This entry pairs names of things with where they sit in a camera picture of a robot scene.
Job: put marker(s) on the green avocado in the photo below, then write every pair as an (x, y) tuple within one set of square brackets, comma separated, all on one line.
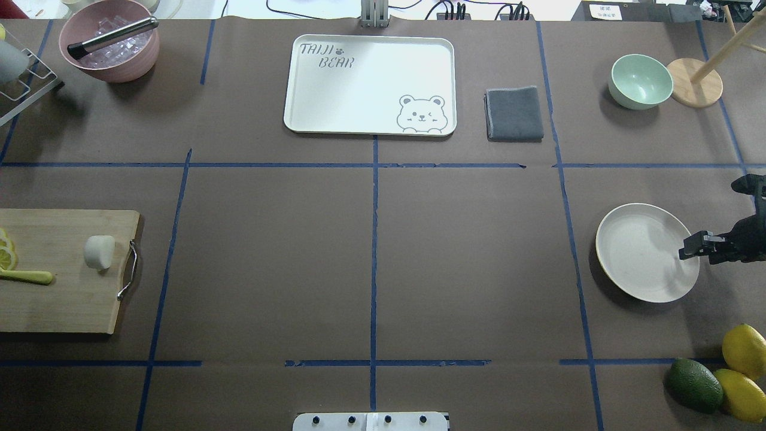
[(694, 386)]

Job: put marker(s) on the lemon slice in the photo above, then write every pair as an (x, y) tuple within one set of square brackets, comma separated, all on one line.
[(6, 242), (8, 258)]

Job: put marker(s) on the pink bowl with ice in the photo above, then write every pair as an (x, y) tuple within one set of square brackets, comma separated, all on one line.
[(114, 64)]

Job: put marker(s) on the metal black-handled tongs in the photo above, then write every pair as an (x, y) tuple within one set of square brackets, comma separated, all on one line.
[(130, 33)]

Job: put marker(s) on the black box with label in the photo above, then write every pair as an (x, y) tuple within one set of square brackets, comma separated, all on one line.
[(613, 11)]

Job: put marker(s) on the cream round plate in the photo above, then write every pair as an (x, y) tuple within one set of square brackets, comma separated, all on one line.
[(637, 247)]

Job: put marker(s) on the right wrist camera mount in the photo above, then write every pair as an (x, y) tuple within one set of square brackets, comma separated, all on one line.
[(752, 185)]

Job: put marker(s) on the white bear tray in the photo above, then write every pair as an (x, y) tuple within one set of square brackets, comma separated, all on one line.
[(376, 85)]

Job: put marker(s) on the wooden mug tree stand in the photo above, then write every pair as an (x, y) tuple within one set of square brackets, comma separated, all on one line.
[(696, 83)]

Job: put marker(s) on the mint green bowl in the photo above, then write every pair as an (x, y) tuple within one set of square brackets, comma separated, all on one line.
[(639, 82)]

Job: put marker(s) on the aluminium frame post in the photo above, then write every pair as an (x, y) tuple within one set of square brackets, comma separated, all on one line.
[(374, 14)]

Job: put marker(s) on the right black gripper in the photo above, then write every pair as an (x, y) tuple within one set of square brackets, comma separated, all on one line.
[(748, 235)]

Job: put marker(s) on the grey cup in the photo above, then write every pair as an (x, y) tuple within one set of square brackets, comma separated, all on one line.
[(14, 62)]

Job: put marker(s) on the lemon slice middle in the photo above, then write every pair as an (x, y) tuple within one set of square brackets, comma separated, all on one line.
[(6, 242)]

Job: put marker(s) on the yellow lemon front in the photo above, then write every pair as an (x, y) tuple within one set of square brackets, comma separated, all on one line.
[(742, 397)]

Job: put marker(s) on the bamboo cutting board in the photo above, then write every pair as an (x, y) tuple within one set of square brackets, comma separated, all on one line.
[(79, 299)]

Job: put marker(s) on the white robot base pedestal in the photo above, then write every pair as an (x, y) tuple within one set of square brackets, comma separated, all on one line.
[(425, 420)]

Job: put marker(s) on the white steamed bun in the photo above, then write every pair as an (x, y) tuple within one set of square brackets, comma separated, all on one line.
[(98, 251)]

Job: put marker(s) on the wire cup rack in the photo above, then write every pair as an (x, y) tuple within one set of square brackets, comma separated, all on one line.
[(39, 80)]

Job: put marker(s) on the black power strip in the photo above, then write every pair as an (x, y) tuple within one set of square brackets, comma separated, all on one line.
[(480, 11)]

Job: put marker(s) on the grey folded cloth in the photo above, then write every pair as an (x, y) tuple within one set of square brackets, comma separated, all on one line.
[(513, 115)]

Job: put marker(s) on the yellow lemon near avocado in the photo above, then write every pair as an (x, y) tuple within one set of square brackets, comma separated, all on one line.
[(743, 349)]

